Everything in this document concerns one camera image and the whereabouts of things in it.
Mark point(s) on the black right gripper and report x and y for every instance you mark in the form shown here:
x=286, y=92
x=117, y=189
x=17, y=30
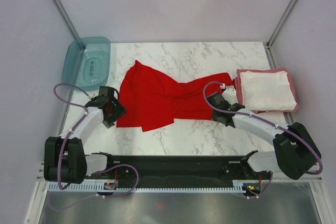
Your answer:
x=213, y=116

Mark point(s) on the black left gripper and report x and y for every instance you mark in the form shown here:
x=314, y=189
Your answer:
x=119, y=111

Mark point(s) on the red t shirt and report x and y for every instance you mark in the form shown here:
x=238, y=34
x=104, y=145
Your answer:
x=153, y=100

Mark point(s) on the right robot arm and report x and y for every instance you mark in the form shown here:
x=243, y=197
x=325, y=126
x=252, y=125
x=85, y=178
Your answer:
x=294, y=153

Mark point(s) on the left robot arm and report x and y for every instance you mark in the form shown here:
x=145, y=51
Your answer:
x=65, y=161

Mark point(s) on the pink folded t shirt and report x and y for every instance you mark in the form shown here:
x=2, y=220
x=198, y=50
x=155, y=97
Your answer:
x=292, y=85

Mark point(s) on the white folded t shirt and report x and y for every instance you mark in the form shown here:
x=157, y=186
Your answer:
x=267, y=90

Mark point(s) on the teal transparent plastic bin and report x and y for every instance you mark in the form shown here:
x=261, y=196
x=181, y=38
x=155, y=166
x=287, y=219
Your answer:
x=87, y=63

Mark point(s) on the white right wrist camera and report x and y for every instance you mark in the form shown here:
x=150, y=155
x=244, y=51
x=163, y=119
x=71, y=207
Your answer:
x=229, y=93

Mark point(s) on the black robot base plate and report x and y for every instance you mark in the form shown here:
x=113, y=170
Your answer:
x=178, y=170

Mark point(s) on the right aluminium corner post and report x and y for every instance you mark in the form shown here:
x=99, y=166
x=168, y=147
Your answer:
x=289, y=8

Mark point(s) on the aluminium corner post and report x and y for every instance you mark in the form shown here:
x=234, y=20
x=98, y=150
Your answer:
x=289, y=8
x=66, y=18

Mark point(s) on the white slotted cable duct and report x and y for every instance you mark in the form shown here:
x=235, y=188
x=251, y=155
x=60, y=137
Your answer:
x=95, y=186

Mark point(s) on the left aluminium corner post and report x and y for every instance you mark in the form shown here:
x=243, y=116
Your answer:
x=66, y=18

